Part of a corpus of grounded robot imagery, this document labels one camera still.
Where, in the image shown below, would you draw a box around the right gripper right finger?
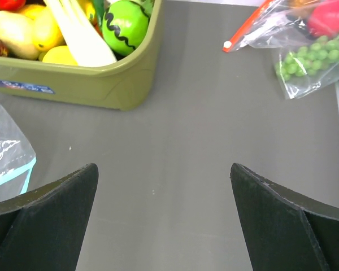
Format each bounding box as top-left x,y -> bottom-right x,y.
230,163 -> 339,270

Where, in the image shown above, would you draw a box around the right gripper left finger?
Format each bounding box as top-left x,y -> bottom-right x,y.
0,163 -> 98,271

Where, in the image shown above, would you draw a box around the blue zip clear bag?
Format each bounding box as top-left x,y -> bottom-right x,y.
0,105 -> 36,202

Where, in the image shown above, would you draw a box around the fake celery stalk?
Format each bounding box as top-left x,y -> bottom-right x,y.
45,1 -> 117,68

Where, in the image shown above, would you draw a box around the yellow fake orange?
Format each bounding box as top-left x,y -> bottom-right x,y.
42,45 -> 78,65

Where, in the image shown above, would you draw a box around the green fake grapes in bag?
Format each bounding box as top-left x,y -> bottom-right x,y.
275,34 -> 339,82

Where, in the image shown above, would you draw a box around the red zip clear bag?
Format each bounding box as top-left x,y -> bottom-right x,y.
223,1 -> 339,99

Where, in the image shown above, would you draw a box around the yellow fake lemon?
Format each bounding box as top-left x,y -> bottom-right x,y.
32,7 -> 65,52

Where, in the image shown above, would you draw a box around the beige fake pear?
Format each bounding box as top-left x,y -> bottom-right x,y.
0,11 -> 40,60

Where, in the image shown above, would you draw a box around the red fake apple in bag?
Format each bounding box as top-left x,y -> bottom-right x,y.
307,1 -> 339,37

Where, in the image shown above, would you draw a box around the green fake watermelon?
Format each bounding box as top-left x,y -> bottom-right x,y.
102,1 -> 150,56

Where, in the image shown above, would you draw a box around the red fake pepper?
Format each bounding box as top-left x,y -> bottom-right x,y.
0,0 -> 26,11

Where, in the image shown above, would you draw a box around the green fake leaf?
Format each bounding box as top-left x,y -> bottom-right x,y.
139,0 -> 154,17

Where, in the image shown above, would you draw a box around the blue tub label sticker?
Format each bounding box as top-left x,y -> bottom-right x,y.
0,80 -> 55,94

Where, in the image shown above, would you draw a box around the olive green plastic tub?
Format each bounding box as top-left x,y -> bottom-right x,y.
0,1 -> 164,111

